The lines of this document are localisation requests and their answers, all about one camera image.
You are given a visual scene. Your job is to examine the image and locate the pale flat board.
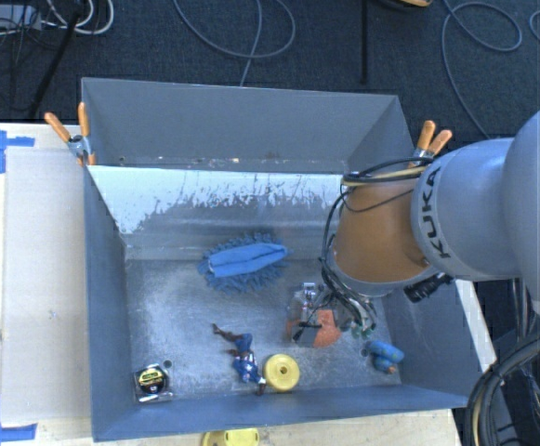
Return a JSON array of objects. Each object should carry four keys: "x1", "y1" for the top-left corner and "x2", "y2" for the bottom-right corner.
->
[{"x1": 0, "y1": 146, "x2": 96, "y2": 429}]

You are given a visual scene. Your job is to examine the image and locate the orange flat toy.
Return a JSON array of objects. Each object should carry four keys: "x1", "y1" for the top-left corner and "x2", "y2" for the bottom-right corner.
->
[{"x1": 285, "y1": 308, "x2": 343, "y2": 349}]

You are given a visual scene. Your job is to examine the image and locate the yellow plastic disc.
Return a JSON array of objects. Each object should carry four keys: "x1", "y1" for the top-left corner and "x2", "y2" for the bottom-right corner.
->
[
  {"x1": 262, "y1": 353, "x2": 301, "y2": 394},
  {"x1": 200, "y1": 427, "x2": 261, "y2": 446}
]

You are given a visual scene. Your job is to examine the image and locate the blue toy action figure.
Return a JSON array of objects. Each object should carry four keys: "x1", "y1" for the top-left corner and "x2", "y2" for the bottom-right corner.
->
[{"x1": 211, "y1": 322, "x2": 269, "y2": 397}]

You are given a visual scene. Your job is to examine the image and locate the black and yellow tape measure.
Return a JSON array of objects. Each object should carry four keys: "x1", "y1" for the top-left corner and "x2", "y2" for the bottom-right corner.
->
[{"x1": 133, "y1": 362, "x2": 175, "y2": 404}]

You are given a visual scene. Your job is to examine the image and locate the grey metal bin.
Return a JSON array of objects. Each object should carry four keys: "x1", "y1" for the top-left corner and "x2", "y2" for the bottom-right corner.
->
[{"x1": 79, "y1": 76, "x2": 485, "y2": 443}]

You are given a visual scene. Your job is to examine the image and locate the blue soft toy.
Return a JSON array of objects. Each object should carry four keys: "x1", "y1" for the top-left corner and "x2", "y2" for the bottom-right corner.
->
[{"x1": 364, "y1": 339, "x2": 406, "y2": 375}]

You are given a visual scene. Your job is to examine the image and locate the blue microfibre duster head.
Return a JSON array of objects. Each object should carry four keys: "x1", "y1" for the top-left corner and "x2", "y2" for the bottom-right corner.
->
[{"x1": 197, "y1": 231, "x2": 295, "y2": 295}]

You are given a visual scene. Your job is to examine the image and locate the black cylinder on white bracket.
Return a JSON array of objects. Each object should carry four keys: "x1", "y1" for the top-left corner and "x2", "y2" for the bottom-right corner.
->
[{"x1": 402, "y1": 271, "x2": 455, "y2": 304}]

